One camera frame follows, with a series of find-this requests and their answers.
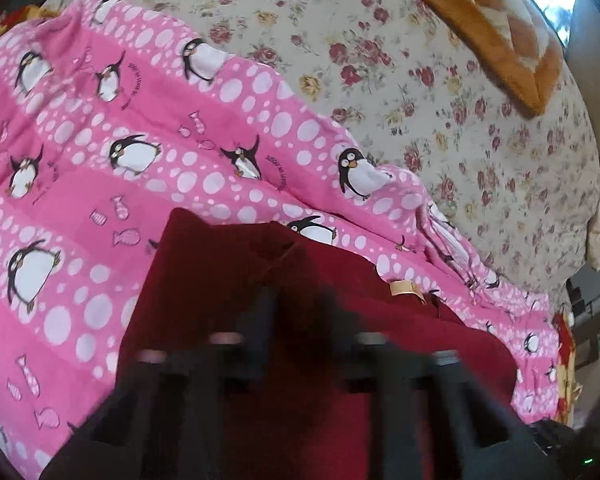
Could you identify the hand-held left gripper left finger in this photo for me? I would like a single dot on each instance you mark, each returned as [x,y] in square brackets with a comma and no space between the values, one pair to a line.
[267,320]

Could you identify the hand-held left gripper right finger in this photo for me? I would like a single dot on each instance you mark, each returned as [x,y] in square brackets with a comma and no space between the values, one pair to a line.
[337,330]

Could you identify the dark red garment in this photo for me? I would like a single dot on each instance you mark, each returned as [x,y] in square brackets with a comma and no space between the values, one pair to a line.
[205,270]

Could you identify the red yellow printed cloth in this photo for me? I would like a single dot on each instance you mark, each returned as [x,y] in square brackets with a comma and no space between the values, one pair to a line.
[565,375]
[25,12]

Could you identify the floral bed quilt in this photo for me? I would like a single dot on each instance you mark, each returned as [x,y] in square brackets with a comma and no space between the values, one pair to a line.
[405,110]

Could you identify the pink penguin print blanket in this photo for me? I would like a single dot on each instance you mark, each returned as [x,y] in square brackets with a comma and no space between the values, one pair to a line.
[105,110]

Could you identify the orange checkered mat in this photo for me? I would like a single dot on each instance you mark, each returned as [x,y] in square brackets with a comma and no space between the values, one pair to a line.
[480,15]

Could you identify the window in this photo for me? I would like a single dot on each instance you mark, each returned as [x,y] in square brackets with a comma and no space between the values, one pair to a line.
[555,5]

